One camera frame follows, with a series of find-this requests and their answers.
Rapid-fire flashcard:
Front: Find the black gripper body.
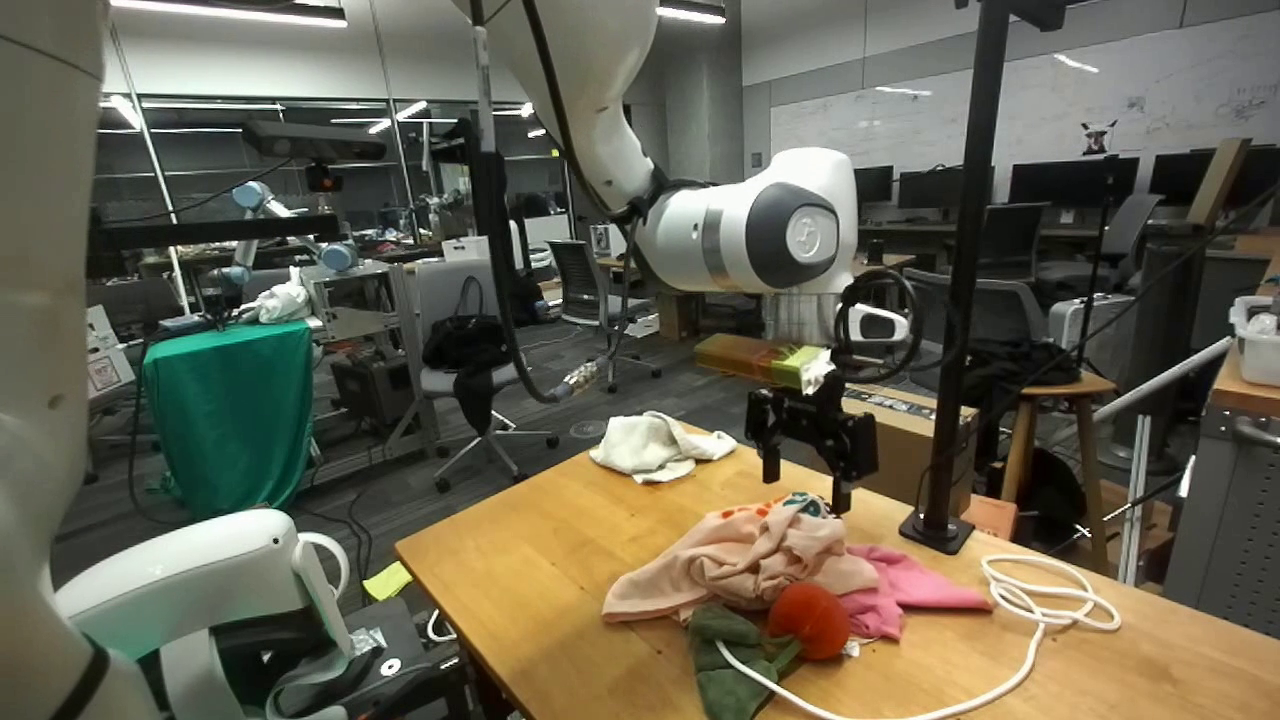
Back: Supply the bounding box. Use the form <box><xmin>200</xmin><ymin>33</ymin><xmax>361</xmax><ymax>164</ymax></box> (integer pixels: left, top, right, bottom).
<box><xmin>739</xmin><ymin>377</ymin><xmax>882</xmax><ymax>479</ymax></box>

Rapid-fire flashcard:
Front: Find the white towel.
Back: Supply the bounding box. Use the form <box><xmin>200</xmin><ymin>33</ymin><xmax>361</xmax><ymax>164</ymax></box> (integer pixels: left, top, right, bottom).
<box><xmin>586</xmin><ymin>408</ymin><xmax>739</xmax><ymax>486</ymax></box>

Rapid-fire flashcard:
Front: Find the white rope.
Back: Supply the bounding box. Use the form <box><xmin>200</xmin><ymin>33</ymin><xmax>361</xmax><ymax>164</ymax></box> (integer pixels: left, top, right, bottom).
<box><xmin>713</xmin><ymin>546</ymin><xmax>1129</xmax><ymax>720</ymax></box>

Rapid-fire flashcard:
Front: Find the peach printed cloth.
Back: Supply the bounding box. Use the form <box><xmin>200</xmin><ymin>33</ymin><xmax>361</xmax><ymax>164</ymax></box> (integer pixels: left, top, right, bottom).
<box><xmin>600</xmin><ymin>497</ymin><xmax>882</xmax><ymax>631</ymax></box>

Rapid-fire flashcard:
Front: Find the large cardboard box black tape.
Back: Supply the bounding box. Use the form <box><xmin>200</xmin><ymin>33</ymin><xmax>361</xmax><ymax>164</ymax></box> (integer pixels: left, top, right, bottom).
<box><xmin>692</xmin><ymin>332</ymin><xmax>942</xmax><ymax>506</ymax></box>

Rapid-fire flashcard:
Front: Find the pink cloth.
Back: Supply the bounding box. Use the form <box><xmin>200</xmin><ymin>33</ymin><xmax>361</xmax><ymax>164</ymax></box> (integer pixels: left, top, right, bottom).
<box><xmin>831</xmin><ymin>540</ymin><xmax>996</xmax><ymax>649</ymax></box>

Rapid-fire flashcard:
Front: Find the red plush ball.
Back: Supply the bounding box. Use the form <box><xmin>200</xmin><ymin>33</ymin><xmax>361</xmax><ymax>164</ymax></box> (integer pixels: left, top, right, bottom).
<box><xmin>762</xmin><ymin>579</ymin><xmax>857</xmax><ymax>666</ymax></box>

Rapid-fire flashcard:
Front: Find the dark green cloth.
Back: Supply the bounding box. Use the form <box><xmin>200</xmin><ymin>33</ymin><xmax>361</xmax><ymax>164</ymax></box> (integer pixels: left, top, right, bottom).
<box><xmin>684</xmin><ymin>602</ymin><xmax>803</xmax><ymax>720</ymax></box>

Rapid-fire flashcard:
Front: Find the black stand pole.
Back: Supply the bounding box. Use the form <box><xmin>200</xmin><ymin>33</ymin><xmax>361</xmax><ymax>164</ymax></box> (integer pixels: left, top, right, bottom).
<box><xmin>895</xmin><ymin>0</ymin><xmax>1054</xmax><ymax>554</ymax></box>

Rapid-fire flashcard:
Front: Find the wooden stool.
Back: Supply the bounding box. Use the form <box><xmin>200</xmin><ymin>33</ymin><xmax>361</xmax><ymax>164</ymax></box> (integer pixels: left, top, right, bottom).
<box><xmin>993</xmin><ymin>367</ymin><xmax>1120</xmax><ymax>551</ymax></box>

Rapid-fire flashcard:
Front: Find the black bag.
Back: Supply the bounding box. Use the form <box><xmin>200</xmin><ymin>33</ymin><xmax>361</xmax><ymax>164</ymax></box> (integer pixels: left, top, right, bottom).
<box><xmin>418</xmin><ymin>270</ymin><xmax>518</xmax><ymax>377</ymax></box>

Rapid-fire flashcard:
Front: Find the silver metal pole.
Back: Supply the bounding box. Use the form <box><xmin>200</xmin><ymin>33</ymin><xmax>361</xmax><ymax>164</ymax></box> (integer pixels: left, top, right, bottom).
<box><xmin>1090</xmin><ymin>332</ymin><xmax>1235</xmax><ymax>413</ymax></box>

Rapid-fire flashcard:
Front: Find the grey workbench with wood top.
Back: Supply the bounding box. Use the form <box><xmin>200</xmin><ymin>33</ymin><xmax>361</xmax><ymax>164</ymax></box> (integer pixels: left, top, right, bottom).
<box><xmin>1162</xmin><ymin>233</ymin><xmax>1280</xmax><ymax>635</ymax></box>

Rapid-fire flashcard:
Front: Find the yellow paper sheet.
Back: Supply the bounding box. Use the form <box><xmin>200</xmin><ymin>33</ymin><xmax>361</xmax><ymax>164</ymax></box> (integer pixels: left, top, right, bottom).
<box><xmin>361</xmin><ymin>554</ymin><xmax>418</xmax><ymax>606</ymax></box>

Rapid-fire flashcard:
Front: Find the white plastic bin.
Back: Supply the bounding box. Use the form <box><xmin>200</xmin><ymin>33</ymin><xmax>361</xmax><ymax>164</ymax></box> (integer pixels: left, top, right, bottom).
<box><xmin>1226</xmin><ymin>293</ymin><xmax>1280</xmax><ymax>391</ymax></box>

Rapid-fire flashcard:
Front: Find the wooden board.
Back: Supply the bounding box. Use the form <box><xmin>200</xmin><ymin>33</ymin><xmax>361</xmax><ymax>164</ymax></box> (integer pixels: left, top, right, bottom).
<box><xmin>1184</xmin><ymin>131</ymin><xmax>1255</xmax><ymax>233</ymax></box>

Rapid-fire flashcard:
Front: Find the white object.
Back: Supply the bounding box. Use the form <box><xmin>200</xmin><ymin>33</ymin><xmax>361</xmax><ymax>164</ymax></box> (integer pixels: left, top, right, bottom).
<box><xmin>232</xmin><ymin>262</ymin><xmax>321</xmax><ymax>327</ymax></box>

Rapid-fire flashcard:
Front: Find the green draped table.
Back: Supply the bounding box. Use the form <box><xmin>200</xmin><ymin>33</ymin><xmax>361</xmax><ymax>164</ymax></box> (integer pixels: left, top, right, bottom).
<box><xmin>136</xmin><ymin>317</ymin><xmax>325</xmax><ymax>521</ymax></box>

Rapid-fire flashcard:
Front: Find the white sign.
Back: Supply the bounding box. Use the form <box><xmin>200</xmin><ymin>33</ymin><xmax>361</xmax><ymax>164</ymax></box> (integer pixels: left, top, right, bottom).
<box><xmin>57</xmin><ymin>300</ymin><xmax>140</xmax><ymax>408</ymax></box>

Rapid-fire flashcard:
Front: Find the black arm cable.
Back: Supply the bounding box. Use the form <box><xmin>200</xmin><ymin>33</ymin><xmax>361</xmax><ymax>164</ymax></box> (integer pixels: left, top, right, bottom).
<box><xmin>464</xmin><ymin>0</ymin><xmax>927</xmax><ymax>405</ymax></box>

